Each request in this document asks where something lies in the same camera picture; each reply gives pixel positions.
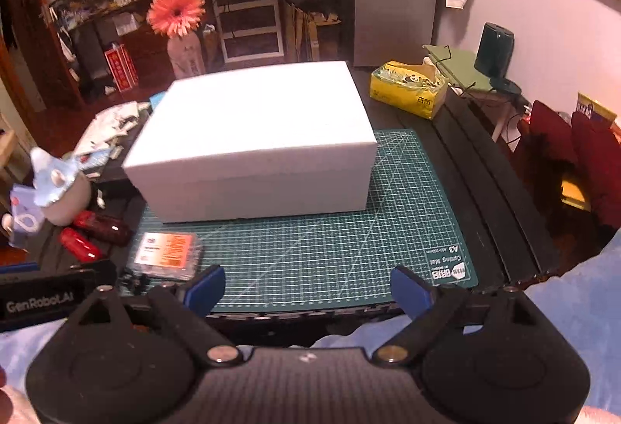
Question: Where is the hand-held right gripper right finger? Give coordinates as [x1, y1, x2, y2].
[371, 265, 551, 364]

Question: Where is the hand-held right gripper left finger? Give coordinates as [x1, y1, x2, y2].
[68, 265, 243, 365]

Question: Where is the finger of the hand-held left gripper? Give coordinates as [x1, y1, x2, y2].
[119, 273, 150, 296]

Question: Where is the white cardboard box lid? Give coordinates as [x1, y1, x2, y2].
[122, 61, 378, 225]

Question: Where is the clear plastic box orange label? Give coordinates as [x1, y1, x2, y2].
[127, 232, 203, 282]

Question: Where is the bright red cosmetic bottle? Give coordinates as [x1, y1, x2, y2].
[59, 227, 105, 262]

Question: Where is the blue pouch with red label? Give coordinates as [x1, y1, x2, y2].
[9, 184, 42, 246]

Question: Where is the green cutting mat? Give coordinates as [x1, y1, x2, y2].
[138, 128, 479, 314]

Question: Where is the plum blossom painting card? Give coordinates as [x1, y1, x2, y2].
[73, 101, 152, 159]

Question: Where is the person's right leg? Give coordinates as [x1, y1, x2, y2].
[310, 240, 621, 424]

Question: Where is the yellow tissue pack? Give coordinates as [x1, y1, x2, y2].
[369, 60, 449, 120]

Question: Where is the dark red cushion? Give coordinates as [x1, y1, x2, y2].
[514, 100, 578, 173]
[570, 111, 621, 228]

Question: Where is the red carton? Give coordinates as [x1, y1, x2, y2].
[104, 43, 139, 92]

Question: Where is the small green side table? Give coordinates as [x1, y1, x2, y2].
[422, 45, 522, 144]

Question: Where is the tea bottle vase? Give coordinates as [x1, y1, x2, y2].
[166, 33, 207, 80]

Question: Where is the black computer desk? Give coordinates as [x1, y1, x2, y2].
[49, 0, 355, 100]

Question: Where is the black speaker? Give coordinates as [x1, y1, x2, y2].
[474, 22, 522, 95]

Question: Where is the pink gerbera flower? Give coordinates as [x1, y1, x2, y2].
[146, 0, 207, 38]

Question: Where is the white drawer unit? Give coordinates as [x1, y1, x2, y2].
[212, 0, 284, 62]

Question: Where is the flattened cardboard stack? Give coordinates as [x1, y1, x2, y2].
[283, 0, 340, 62]

